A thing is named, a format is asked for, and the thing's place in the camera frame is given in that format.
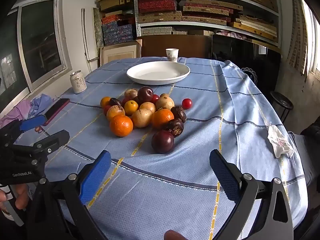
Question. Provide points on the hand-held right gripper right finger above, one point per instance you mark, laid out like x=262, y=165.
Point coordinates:
x=225, y=177

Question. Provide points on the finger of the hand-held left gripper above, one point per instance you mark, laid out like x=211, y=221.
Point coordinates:
x=52, y=140
x=32, y=123

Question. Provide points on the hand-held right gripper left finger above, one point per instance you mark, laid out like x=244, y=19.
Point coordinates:
x=96, y=177

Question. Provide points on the large orange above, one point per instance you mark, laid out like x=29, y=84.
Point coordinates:
x=121, y=125
x=162, y=118

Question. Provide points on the small orange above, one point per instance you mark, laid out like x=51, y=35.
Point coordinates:
x=105, y=101
x=131, y=107

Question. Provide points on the dark brown mangosteen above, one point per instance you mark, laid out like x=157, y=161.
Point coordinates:
x=179, y=113
x=174, y=127

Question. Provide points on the dark purple round fruit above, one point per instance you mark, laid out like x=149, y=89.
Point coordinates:
x=145, y=93
x=162, y=141

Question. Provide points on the small dark purple fruit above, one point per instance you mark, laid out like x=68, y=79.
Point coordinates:
x=115, y=101

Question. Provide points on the white plate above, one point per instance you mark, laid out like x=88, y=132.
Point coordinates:
x=158, y=73

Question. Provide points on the person's left hand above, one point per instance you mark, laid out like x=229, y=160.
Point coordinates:
x=21, y=196

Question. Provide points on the purple cloth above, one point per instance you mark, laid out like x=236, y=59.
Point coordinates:
x=15, y=113

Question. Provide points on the light blue cloth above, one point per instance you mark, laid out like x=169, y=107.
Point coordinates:
x=41, y=102

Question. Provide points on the phone in red case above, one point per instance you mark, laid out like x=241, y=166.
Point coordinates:
x=57, y=110

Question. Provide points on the blue checked tablecloth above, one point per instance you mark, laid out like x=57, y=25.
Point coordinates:
x=190, y=155

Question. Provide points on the crumpled white tissue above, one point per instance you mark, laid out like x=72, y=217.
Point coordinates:
x=279, y=142

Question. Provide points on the black round stool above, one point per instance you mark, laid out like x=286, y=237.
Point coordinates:
x=281, y=103

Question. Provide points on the white leaning strip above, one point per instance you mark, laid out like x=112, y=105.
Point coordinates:
x=86, y=40

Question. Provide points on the grey marbled slab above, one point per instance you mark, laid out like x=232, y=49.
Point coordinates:
x=98, y=27

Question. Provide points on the stack of blue patterned boxes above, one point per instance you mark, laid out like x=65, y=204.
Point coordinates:
x=117, y=32

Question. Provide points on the white paper cup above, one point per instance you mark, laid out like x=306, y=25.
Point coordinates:
x=172, y=55

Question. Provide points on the brown wooden board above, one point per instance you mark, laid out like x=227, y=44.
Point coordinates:
x=175, y=45

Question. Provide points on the pink patterned cloth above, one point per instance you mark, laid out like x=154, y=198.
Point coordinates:
x=230, y=33

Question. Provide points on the white metal shelf rack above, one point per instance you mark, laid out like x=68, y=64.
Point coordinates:
x=205, y=22

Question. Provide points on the bright side window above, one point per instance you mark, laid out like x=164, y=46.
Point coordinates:
x=312, y=30

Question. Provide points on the shelf stack of flat boxes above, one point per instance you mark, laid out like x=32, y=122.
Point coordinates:
x=160, y=5

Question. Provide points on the aluminium frame window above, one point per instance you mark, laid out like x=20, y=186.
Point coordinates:
x=40, y=40

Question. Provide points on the wooden picture frame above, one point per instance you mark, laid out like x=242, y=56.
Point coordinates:
x=120, y=52

